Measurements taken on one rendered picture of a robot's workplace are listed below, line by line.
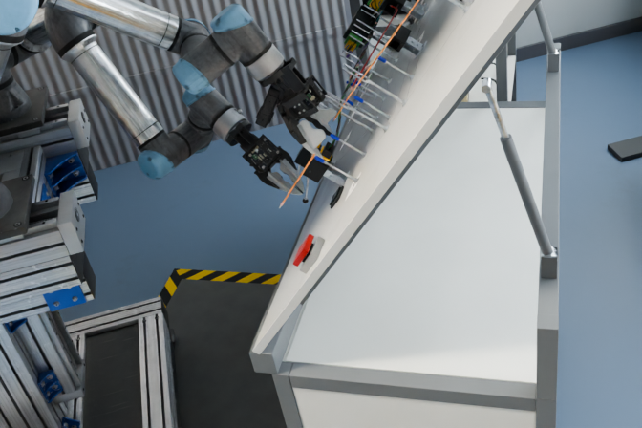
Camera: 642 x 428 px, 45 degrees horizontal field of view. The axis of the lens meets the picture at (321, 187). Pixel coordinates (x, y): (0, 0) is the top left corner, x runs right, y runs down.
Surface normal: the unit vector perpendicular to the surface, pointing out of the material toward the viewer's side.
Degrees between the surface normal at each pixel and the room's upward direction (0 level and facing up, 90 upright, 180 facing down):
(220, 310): 0
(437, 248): 0
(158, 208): 0
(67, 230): 90
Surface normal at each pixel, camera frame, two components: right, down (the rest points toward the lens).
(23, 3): 0.33, 0.41
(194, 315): -0.15, -0.81
